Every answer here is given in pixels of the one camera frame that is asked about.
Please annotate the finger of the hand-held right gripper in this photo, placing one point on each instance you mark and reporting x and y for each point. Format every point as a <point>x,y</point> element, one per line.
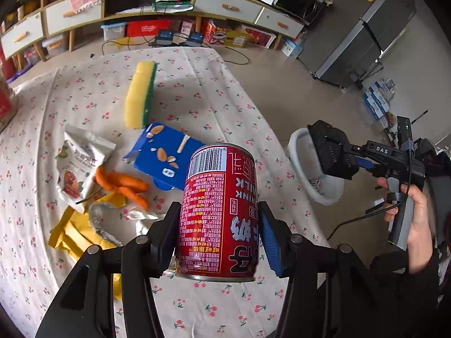
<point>338,163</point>
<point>327,135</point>

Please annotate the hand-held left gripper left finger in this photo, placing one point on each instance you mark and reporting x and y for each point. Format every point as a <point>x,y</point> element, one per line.
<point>164,243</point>

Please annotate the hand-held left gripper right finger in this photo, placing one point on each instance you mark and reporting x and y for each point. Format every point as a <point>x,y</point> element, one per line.
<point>271,243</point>

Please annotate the white plastic bin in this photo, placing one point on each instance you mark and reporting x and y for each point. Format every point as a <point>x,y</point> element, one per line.
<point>329,192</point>

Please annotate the red drink can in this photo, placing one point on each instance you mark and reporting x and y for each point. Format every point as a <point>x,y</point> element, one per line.
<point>215,218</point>

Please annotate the orange toy carrots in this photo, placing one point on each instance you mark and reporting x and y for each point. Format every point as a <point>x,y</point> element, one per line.
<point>119,181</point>

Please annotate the blue cardboard box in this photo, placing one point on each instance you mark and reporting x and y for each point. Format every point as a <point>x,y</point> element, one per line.
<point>162,155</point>

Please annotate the yellow wrapper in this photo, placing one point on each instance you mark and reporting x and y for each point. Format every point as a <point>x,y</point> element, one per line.
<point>75,232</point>

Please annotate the white snack pouch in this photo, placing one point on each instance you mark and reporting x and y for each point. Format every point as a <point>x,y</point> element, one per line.
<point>77,165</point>

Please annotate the yellow green sponge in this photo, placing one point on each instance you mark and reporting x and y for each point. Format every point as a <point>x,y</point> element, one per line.
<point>139,95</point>

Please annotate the person's right forearm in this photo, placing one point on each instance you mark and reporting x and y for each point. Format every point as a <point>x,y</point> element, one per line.
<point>398,288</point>

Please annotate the person's right hand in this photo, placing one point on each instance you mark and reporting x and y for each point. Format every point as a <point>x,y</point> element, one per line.
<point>421,225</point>

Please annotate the crumpled clear wrapper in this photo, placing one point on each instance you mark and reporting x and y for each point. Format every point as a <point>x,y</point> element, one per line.
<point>141,217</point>

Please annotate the stack of blue white cartons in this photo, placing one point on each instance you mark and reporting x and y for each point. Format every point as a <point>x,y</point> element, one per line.
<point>377,100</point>

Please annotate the silver foil wrapper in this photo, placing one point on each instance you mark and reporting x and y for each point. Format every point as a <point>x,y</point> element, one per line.
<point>102,221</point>

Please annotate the grey refrigerator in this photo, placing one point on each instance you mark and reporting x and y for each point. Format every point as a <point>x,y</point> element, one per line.
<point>352,49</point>

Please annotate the small blue white box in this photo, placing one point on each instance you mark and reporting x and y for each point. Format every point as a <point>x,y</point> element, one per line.
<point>292,47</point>

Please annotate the cherry print tablecloth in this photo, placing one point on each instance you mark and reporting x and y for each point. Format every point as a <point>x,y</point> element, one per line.
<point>211,112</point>

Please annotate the red printed box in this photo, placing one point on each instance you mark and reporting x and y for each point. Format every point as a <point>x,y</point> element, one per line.
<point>259,37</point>

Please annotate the yellow cardboard box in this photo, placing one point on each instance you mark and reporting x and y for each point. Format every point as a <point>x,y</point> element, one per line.
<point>232,38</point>

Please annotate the black device with blue screen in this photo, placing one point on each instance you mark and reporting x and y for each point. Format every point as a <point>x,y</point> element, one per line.
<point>164,38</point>
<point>193,39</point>

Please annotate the green white bag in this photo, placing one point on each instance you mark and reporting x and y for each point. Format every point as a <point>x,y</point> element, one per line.
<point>172,3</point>

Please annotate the red flat box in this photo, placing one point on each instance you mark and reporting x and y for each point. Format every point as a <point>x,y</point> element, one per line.
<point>142,28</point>

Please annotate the clear blue-lidded storage box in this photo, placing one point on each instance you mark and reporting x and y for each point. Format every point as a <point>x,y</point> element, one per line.
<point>114,31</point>

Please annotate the wooden cabinet with white drawers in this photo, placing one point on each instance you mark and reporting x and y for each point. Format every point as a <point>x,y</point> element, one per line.
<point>84,12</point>

